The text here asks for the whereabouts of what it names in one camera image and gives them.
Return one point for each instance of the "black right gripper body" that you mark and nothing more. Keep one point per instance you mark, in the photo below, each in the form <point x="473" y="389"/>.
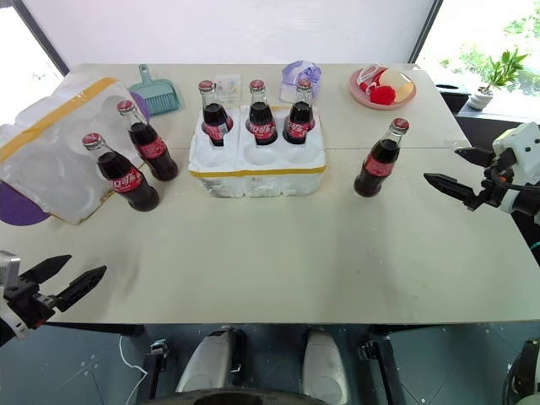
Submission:
<point x="498" y="177"/>

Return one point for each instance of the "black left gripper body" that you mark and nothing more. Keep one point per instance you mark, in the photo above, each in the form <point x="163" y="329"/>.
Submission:
<point x="31" y="301"/>

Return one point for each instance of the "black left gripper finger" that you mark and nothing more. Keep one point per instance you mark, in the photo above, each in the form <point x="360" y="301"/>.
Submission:
<point x="48" y="268"/>
<point x="80" y="284"/>

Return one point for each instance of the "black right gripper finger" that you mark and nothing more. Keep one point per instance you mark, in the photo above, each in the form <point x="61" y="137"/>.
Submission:
<point x="476" y="157"/>
<point x="455" y="189"/>

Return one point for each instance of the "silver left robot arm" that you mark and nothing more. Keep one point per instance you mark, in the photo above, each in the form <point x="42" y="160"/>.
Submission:
<point x="3" y="331"/>

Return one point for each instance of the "glass cola bottle red label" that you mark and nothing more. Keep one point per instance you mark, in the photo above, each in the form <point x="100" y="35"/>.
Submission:
<point x="298" y="124"/>
<point x="215" y="118"/>
<point x="126" y="185"/>
<point x="261" y="124"/>
<point x="154" y="152"/>
<point x="375" y="169"/>

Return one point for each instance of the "white foam lid yellow tape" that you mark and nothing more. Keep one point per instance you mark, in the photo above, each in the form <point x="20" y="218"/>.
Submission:
<point x="46" y="143"/>

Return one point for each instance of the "white foam bottle tray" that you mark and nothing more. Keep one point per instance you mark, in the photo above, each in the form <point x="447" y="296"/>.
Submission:
<point x="257" y="177"/>

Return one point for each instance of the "clear plastic container with label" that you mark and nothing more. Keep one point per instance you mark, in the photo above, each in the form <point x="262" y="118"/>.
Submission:
<point x="231" y="90"/>

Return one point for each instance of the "purple round mat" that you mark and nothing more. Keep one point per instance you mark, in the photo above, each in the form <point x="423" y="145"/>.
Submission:
<point x="142" y="107"/>
<point x="21" y="213"/>

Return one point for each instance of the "potted green plant white pot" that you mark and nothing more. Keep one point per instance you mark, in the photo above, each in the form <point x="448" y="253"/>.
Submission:
<point x="498" y="71"/>

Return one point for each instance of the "cream yellow toy slice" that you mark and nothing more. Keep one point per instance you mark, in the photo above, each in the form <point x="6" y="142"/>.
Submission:
<point x="401" y="82"/>

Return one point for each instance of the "red round toy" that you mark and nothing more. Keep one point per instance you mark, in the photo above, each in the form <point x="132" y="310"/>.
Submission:
<point x="383" y="95"/>

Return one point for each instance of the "white and red toy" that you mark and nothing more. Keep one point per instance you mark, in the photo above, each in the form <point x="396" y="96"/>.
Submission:
<point x="371" y="76"/>

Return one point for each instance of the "pink plate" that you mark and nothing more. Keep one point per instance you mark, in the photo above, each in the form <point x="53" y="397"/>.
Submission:
<point x="358" y="95"/>

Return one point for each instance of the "silver robot leg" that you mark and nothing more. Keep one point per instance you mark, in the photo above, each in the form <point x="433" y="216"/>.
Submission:
<point x="322" y="363"/>
<point x="206" y="363"/>

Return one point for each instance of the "dark rounded robot body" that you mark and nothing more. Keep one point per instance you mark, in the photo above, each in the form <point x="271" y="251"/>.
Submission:
<point x="236" y="397"/>

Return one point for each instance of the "purple and white plastic bag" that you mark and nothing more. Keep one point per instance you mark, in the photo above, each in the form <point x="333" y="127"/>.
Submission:
<point x="295" y="73"/>

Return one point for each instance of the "teal dustpan with brush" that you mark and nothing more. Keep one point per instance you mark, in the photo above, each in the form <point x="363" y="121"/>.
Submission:
<point x="158" y="97"/>

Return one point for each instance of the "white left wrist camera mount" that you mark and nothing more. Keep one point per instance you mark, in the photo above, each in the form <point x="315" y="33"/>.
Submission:
<point x="9" y="270"/>

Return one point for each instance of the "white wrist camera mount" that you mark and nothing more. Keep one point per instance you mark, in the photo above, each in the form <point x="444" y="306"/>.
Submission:
<point x="9" y="270"/>
<point x="521" y="145"/>

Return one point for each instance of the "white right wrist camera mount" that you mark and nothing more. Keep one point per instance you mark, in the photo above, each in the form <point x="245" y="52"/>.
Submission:
<point x="521" y="145"/>

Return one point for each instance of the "black table leg bracket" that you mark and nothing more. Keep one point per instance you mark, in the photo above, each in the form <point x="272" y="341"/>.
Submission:
<point x="158" y="363"/>
<point x="379" y="363"/>

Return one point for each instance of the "dark window frame bar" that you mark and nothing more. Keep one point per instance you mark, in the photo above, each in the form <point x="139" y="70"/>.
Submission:
<point x="424" y="29"/>
<point x="42" y="36"/>

